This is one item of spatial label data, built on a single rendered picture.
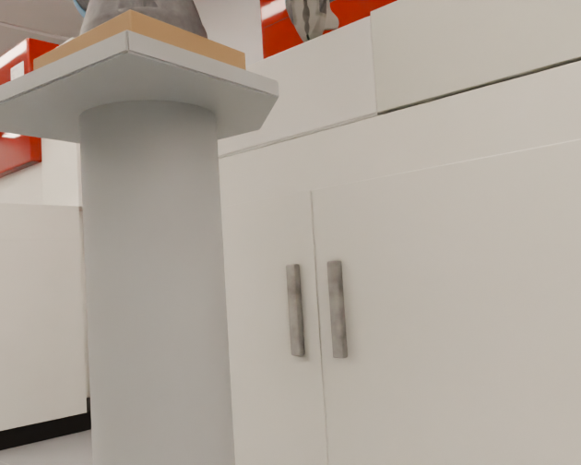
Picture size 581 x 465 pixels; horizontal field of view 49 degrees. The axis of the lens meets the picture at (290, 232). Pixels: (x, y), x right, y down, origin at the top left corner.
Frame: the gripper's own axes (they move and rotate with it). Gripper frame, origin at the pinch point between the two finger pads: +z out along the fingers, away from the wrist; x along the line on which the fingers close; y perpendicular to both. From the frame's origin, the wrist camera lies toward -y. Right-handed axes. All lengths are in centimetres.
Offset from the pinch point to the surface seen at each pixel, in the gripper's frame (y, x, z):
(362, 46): -4.1, -13.4, 6.0
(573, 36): -4.1, -41.8, 13.5
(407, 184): -4.4, -19.2, 26.5
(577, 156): -4.4, -41.2, 26.7
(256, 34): 207, 226, -122
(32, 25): 146, 421, -177
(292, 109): -4.0, 1.0, 11.7
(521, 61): -4.0, -35.8, 14.6
